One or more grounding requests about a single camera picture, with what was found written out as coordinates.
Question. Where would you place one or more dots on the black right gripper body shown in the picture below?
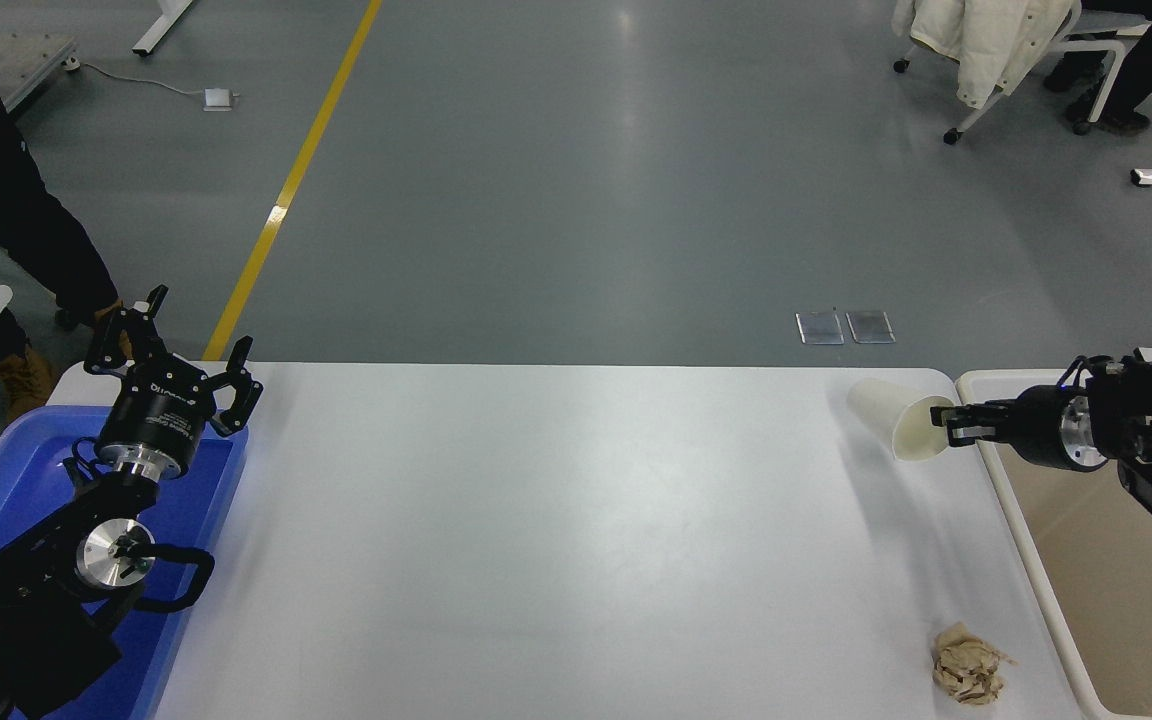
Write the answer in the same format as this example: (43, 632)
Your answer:
(1036, 425)

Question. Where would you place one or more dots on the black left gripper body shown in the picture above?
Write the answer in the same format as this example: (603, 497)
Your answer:
(151, 415)

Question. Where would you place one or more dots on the white paper cup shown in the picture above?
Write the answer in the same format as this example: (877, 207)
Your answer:
(881, 410)

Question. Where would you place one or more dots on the tan paper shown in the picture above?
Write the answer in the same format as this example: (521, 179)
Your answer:
(966, 665)

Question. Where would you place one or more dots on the metal floor plate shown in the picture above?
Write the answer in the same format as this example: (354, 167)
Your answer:
(871, 328)
(820, 329)

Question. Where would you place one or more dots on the blue plastic tray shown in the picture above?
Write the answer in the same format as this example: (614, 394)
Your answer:
(16, 470)

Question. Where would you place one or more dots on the large pale bin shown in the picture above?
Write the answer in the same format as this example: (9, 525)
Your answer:
(1116, 620)

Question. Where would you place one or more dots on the white table leg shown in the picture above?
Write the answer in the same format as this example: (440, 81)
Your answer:
(161, 28)

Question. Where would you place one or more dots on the cream coat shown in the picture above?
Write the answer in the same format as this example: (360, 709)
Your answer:
(986, 40)

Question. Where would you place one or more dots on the white frame chair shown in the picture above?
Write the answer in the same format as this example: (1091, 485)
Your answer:
(1096, 42)

